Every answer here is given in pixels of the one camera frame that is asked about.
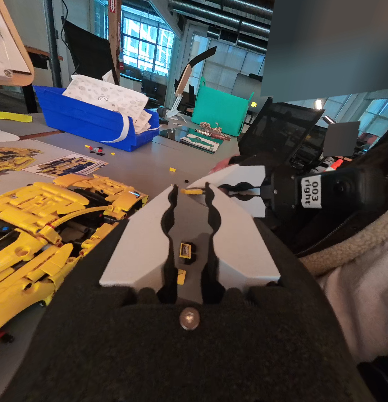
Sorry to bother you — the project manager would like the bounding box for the wooden instruction board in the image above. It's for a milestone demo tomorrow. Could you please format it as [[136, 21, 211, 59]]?
[[0, 0, 35, 86]]

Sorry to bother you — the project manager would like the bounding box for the yellow toy brick car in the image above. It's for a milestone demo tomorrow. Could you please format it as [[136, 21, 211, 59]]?
[[0, 174, 149, 344]]

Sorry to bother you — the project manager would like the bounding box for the yellow and black brick assembly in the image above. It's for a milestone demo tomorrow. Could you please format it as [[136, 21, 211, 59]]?
[[179, 241, 197, 265]]

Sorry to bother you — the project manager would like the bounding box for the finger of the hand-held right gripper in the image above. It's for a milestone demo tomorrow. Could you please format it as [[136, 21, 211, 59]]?
[[227, 193, 266, 219], [185, 165, 266, 190]]

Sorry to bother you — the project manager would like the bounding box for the white patterned paper bag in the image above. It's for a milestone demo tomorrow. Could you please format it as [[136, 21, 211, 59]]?
[[62, 70, 152, 134]]

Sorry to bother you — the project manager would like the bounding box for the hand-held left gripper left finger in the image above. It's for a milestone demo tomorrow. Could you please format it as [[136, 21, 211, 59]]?
[[99, 185, 179, 303]]

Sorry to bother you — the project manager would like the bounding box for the green plastic bin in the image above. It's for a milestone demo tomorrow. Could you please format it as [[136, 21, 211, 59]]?
[[191, 77, 255, 137]]

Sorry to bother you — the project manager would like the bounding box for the wooden post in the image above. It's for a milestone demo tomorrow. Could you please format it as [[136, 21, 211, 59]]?
[[108, 0, 122, 85]]

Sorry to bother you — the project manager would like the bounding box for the large window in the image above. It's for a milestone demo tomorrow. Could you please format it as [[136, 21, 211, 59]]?
[[121, 6, 175, 77]]

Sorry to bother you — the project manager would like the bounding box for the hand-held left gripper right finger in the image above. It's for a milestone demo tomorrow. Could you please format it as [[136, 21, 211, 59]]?
[[201, 182, 281, 303]]

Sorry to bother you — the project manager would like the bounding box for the white paper strip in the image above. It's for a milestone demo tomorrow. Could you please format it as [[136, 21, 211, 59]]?
[[101, 118, 132, 144]]

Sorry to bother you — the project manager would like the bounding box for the small printed leaflet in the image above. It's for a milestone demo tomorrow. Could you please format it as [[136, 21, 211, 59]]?
[[23, 153, 109, 180]]

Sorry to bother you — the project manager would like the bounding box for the yellow paper strip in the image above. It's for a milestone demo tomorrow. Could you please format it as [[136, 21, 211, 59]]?
[[0, 111, 33, 123]]

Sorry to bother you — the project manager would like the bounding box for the person's right hand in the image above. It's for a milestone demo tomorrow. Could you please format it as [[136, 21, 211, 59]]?
[[209, 156, 245, 174]]

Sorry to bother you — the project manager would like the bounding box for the grey desk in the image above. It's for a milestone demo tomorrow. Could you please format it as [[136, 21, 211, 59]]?
[[0, 111, 245, 402]]

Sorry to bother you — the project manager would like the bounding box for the white shirt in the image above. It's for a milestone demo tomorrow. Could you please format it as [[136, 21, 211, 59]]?
[[316, 242, 388, 365]]

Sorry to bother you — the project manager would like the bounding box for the blue plastic bin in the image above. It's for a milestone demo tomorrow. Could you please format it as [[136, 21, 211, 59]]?
[[33, 85, 160, 153]]

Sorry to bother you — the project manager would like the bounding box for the green booklet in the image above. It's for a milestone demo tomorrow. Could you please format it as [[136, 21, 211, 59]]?
[[180, 133, 225, 154]]

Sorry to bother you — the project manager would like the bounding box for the curved wood and black lamp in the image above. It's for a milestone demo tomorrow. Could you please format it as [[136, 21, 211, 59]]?
[[166, 46, 218, 119]]

